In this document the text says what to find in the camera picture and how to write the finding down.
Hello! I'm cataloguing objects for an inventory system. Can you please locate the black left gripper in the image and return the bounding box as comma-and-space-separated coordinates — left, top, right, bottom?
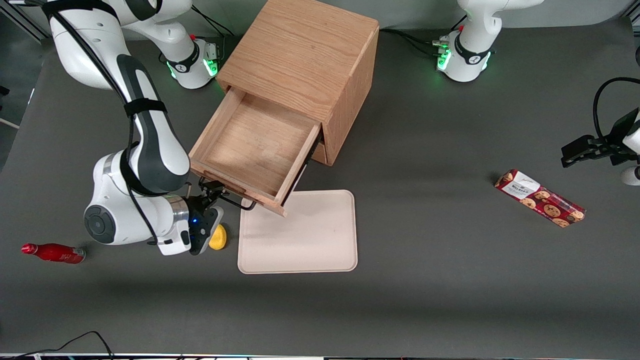
561, 107, 640, 168

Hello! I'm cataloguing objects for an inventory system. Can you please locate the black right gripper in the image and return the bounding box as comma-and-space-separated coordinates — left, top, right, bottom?
188, 177, 225, 256

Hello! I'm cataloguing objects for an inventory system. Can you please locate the black metal drawer handle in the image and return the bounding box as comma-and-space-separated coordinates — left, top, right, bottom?
199, 176, 257, 211

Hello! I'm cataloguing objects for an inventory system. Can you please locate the wooden drawer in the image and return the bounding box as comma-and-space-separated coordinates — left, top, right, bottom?
309, 141, 329, 166
189, 86, 323, 217

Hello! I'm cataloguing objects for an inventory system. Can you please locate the oak wooden drawer cabinet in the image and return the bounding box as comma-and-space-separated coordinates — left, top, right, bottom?
216, 0, 380, 166

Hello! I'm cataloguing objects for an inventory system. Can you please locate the yellow lemon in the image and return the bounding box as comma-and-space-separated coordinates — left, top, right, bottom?
209, 224, 228, 251

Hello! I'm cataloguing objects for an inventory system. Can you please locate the red cookie box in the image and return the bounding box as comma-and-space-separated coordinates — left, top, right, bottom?
494, 169, 586, 228

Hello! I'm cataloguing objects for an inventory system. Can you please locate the beige rectangular tray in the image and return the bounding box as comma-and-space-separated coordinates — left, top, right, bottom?
237, 189, 359, 275

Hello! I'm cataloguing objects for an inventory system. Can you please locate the red bottle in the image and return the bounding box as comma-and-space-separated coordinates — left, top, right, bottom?
21, 243, 87, 265

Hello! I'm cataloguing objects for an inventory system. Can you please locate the grey table mat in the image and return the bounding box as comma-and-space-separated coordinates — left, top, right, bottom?
0, 17, 640, 357

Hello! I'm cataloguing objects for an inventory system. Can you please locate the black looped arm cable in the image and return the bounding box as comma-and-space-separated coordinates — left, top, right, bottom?
593, 76, 640, 146

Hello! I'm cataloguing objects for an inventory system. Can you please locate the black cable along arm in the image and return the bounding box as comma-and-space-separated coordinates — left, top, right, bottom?
47, 0, 161, 246

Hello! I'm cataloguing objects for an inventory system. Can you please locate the thin black floor cable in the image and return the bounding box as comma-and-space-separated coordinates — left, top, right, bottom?
0, 331, 115, 360

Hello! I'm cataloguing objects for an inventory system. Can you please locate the black base cable bundle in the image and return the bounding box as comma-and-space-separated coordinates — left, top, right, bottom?
379, 27, 450, 58

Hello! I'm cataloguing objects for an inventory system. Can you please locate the aluminium frame rail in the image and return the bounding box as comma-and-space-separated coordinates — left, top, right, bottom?
0, 10, 51, 41

